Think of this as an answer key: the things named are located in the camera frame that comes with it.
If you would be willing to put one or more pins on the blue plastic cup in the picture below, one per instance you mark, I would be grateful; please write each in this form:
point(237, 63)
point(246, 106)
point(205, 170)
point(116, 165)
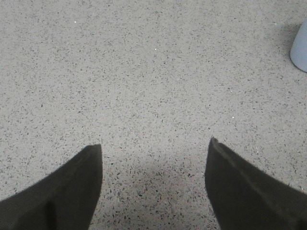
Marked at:
point(298, 52)

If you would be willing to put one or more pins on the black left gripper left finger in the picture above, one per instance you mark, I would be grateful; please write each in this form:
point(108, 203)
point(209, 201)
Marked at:
point(64, 200)

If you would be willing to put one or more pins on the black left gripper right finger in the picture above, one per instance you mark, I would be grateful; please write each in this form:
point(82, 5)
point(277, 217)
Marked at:
point(245, 198)

